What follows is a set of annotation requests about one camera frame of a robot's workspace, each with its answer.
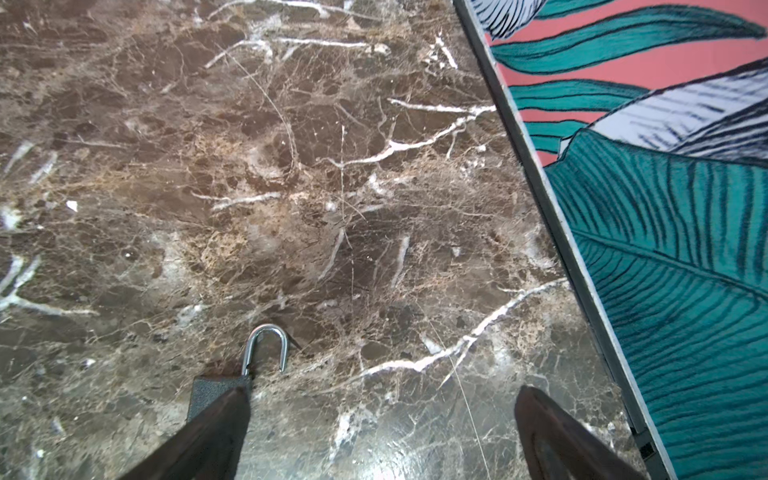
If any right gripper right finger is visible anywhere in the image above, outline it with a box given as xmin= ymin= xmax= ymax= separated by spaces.
xmin=514 ymin=385 xmax=643 ymax=479

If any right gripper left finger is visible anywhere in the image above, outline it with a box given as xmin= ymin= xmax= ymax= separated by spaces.
xmin=122 ymin=386 xmax=251 ymax=480

